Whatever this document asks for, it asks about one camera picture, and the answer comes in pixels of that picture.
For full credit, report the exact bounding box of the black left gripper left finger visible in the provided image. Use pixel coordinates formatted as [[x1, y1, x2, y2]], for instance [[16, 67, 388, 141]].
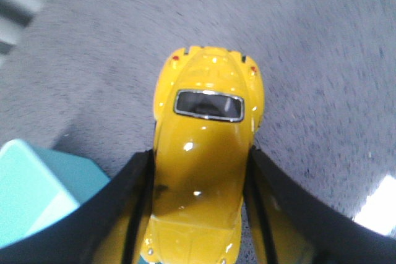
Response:
[[1, 150, 154, 263]]

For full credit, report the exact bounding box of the yellow toy beetle car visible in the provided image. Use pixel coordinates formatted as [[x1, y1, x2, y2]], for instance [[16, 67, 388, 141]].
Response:
[[140, 46, 265, 263]]

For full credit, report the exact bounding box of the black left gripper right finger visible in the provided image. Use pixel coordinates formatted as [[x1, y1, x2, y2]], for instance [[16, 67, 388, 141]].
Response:
[[244, 147, 395, 263]]

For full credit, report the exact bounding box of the light blue storage box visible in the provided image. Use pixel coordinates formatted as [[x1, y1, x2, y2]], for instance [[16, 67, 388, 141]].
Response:
[[1, 139, 110, 247]]

